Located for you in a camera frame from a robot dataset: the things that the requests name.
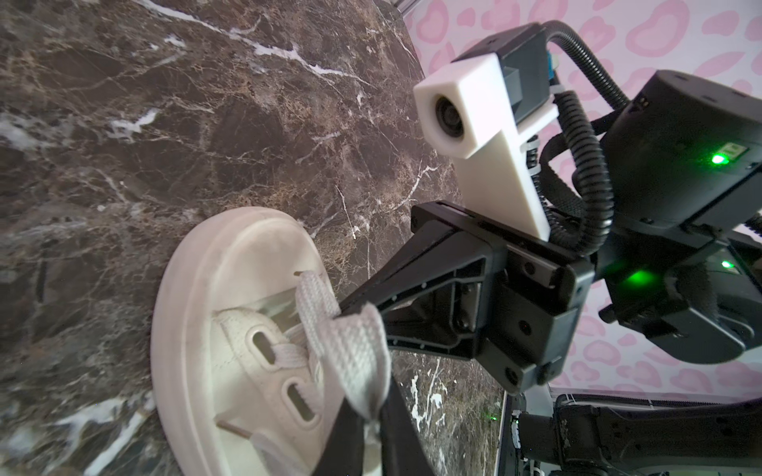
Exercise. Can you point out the cream white sneaker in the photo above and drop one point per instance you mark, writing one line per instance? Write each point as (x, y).
(232, 259)

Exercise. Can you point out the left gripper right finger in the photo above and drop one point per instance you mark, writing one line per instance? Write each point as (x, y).
(402, 453)

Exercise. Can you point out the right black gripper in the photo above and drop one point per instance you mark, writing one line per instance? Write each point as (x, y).
(465, 286)

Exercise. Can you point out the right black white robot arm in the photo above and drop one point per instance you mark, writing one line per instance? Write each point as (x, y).
(646, 199)

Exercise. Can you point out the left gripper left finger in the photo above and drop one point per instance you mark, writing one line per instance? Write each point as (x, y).
(344, 452)

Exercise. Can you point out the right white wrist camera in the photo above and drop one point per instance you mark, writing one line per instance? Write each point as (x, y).
(465, 114)

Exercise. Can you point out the white shoelace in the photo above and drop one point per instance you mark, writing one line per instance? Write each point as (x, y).
(300, 361)

